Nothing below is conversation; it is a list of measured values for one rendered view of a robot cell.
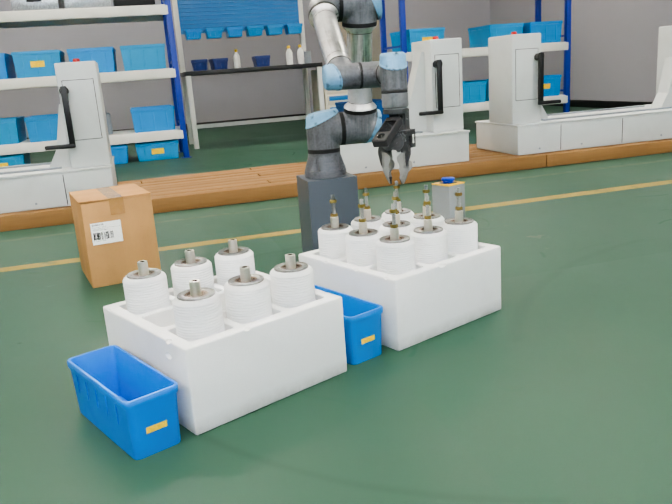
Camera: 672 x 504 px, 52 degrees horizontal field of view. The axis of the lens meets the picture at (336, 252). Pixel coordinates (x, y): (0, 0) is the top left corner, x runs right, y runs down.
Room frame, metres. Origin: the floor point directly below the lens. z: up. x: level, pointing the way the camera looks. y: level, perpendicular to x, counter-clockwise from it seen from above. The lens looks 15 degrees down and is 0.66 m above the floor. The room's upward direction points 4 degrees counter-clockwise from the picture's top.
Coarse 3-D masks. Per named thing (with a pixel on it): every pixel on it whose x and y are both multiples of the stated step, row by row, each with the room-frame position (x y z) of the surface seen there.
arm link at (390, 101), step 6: (384, 96) 1.97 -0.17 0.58; (390, 96) 1.95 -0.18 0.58; (396, 96) 1.95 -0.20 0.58; (402, 96) 1.96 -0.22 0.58; (384, 102) 1.97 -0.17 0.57; (390, 102) 1.95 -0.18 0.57; (396, 102) 1.95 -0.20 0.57; (402, 102) 1.96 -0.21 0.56; (408, 102) 1.98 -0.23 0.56; (384, 108) 1.99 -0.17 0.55; (390, 108) 1.96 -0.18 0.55; (396, 108) 1.96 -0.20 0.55; (402, 108) 1.96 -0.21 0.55
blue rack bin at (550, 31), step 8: (528, 24) 7.26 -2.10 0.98; (536, 24) 7.25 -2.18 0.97; (544, 24) 7.27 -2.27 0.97; (552, 24) 7.30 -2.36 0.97; (560, 24) 7.33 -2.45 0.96; (528, 32) 7.27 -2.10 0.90; (536, 32) 7.25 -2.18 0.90; (544, 32) 7.28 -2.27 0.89; (552, 32) 7.31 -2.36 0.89; (560, 32) 7.33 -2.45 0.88; (544, 40) 7.29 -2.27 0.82; (552, 40) 7.31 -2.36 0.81; (560, 40) 7.34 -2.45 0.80
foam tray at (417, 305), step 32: (320, 256) 1.80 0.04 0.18; (448, 256) 1.73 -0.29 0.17; (480, 256) 1.72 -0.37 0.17; (352, 288) 1.66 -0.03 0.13; (384, 288) 1.57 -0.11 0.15; (416, 288) 1.58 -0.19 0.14; (448, 288) 1.65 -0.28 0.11; (480, 288) 1.72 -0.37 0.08; (384, 320) 1.57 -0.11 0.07; (416, 320) 1.58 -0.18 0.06; (448, 320) 1.65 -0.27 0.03
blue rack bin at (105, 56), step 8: (80, 48) 6.13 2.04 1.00; (88, 48) 6.14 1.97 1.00; (96, 48) 6.16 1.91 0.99; (104, 48) 6.17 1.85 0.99; (112, 48) 6.19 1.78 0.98; (72, 56) 6.12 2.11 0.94; (80, 56) 6.13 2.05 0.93; (88, 56) 6.15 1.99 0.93; (96, 56) 6.16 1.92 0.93; (104, 56) 6.18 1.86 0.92; (112, 56) 6.20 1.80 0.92; (104, 64) 6.18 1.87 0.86; (112, 64) 6.20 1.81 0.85
